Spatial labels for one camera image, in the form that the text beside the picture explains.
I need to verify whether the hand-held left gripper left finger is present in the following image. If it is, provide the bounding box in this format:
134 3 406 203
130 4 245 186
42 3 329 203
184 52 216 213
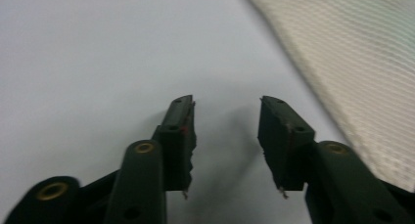
103 94 198 224

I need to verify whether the cream ribbed cloth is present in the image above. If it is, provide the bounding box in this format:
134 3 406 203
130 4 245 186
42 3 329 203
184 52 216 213
239 0 415 193

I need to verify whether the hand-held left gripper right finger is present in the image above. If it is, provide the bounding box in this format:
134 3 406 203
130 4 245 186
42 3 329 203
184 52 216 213
256 95 415 224

